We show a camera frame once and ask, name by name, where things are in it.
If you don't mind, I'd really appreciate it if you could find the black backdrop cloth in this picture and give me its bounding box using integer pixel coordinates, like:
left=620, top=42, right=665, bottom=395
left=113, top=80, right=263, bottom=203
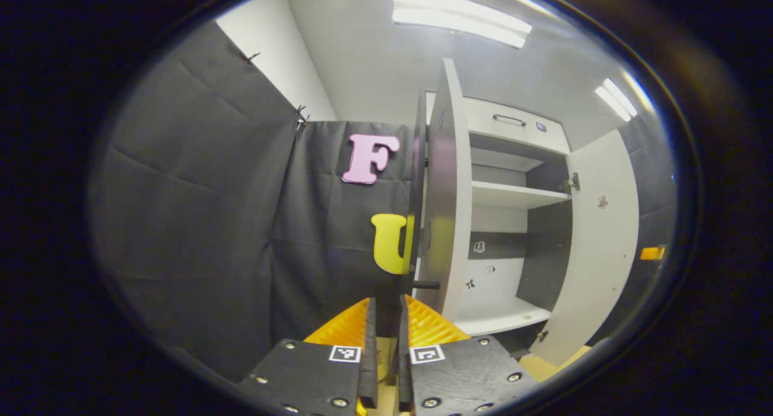
left=88, top=21, right=677, bottom=383

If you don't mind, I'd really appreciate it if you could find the beige cabinet drawer front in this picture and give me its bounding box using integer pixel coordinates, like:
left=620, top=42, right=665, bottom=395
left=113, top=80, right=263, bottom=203
left=426, top=92, right=571, bottom=155

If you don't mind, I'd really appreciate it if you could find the beige cabinet door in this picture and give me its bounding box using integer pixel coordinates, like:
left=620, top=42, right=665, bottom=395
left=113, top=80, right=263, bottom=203
left=547, top=129, right=641, bottom=367
left=403, top=58, right=473, bottom=323

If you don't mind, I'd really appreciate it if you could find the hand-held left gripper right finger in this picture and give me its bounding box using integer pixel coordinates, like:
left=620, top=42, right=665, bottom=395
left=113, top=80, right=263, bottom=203
left=397, top=293, right=541, bottom=416

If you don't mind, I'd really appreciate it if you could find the beige cabinet inner shelf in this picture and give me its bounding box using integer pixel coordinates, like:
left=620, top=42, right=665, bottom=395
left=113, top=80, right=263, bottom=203
left=471, top=181, right=573, bottom=210

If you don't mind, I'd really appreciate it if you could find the beige double-door shoe cabinet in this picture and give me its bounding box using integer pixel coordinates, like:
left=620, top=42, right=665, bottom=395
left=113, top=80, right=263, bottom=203
left=423, top=92, right=574, bottom=353

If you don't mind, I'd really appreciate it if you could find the large ceiling light panel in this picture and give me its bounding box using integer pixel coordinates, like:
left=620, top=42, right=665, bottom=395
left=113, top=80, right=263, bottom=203
left=391, top=0, right=533, bottom=48

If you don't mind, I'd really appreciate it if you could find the small ceiling light panel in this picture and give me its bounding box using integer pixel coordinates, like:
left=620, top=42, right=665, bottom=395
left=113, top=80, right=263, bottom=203
left=595, top=78, right=638, bottom=122

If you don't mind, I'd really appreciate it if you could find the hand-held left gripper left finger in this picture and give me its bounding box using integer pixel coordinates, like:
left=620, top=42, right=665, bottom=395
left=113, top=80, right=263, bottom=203
left=239, top=297, right=379, bottom=416

